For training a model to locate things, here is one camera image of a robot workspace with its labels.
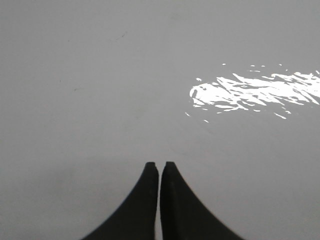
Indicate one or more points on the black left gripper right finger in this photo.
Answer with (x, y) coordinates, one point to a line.
(182, 214)

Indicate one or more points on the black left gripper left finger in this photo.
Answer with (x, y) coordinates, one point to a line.
(135, 218)

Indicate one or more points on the white whiteboard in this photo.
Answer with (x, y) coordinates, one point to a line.
(91, 90)

